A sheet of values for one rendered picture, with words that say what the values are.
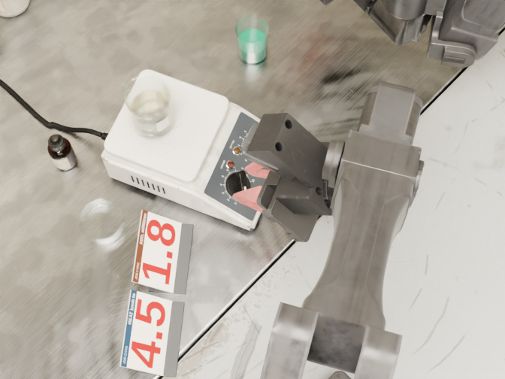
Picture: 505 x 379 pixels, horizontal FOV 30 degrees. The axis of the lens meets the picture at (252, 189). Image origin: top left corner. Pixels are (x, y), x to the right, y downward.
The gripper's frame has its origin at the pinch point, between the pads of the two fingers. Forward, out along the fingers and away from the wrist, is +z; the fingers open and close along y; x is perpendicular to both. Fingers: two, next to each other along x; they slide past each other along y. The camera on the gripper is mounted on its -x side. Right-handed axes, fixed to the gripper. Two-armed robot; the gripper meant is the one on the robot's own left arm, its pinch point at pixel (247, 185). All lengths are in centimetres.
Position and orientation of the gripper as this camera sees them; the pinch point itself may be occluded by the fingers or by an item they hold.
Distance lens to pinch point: 105.1
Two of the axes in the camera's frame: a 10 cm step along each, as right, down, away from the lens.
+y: -3.8, 8.6, -3.3
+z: -6.8, -0.2, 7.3
